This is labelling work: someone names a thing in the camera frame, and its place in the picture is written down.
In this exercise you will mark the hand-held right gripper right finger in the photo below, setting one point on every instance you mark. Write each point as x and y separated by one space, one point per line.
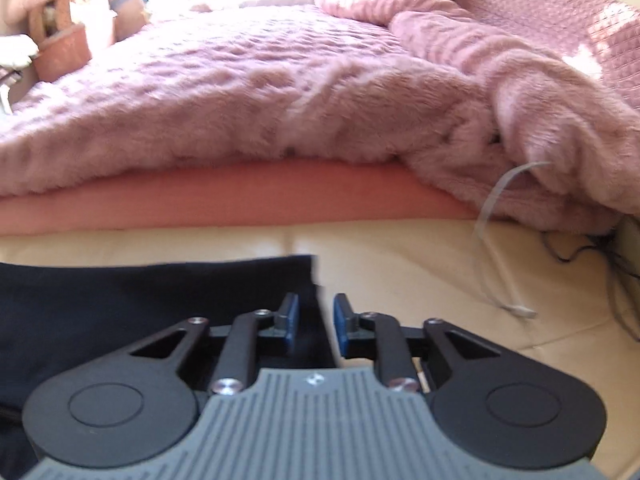
342 331

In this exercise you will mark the salmon pink bed sheet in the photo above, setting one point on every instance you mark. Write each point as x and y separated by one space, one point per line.
200 195

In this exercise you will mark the black pants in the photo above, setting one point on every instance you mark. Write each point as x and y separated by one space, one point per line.
100 310

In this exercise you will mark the pink patterned cardboard box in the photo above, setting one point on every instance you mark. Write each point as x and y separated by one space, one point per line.
36 22

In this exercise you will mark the pink quilted headboard cover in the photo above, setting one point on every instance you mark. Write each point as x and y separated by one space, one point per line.
540 10

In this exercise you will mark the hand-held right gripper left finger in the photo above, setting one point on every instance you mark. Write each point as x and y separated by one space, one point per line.
290 327

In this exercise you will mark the blue striped bag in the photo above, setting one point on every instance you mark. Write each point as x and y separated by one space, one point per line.
127 5

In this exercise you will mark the pink fluffy blanket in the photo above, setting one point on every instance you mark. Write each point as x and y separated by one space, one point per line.
250 100

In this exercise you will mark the cream leather mattress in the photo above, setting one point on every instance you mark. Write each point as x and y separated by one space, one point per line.
425 270

